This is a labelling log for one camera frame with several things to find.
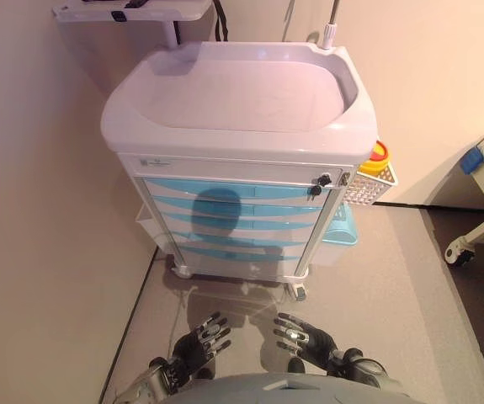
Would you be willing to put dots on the cart caster wheel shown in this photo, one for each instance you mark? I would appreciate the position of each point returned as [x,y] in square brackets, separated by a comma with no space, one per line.
[299,290]

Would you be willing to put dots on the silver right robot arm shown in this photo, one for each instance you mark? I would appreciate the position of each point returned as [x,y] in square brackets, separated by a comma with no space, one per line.
[363,372]

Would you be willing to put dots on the black drawer key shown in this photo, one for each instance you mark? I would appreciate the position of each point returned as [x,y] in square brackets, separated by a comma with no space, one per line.
[318,187]

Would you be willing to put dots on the bed caster wheel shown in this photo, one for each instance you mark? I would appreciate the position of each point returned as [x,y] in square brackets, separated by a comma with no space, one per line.
[460,252]

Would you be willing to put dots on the light blue waste bin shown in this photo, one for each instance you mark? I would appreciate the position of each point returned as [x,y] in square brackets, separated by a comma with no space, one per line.
[342,231]

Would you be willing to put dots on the blue bed corner bumper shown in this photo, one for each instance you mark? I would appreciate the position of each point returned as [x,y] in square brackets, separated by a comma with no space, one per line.
[472,160]

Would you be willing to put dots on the white perforated side basket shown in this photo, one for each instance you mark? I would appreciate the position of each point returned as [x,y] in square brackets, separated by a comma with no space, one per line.
[370,187]

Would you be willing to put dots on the white medical cart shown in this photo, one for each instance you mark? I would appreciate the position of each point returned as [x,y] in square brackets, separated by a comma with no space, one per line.
[241,134]

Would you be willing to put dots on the white side bin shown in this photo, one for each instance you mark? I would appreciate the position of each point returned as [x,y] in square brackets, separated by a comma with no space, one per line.
[147,223]

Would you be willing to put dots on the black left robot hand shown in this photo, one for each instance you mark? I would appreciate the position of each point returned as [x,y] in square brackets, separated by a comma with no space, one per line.
[195,345]

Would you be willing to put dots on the yellow sharps container red lid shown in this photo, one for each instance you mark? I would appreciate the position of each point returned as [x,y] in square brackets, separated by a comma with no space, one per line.
[377,159]

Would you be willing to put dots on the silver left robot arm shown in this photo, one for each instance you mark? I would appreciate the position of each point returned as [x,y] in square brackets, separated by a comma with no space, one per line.
[157,379]

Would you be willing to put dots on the white drawer with lock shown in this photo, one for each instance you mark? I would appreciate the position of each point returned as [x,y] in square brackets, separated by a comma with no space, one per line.
[233,168]

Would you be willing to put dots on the white overbed table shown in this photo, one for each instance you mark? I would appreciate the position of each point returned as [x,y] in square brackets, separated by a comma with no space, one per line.
[132,12]

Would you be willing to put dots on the grey robot torso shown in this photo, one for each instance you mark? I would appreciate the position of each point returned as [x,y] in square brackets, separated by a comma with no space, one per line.
[283,389]

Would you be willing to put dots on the metal IV pole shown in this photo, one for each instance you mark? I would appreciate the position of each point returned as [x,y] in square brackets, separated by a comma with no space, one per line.
[330,25]

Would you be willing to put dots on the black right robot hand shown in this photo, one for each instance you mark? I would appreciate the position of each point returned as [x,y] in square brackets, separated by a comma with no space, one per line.
[309,341]

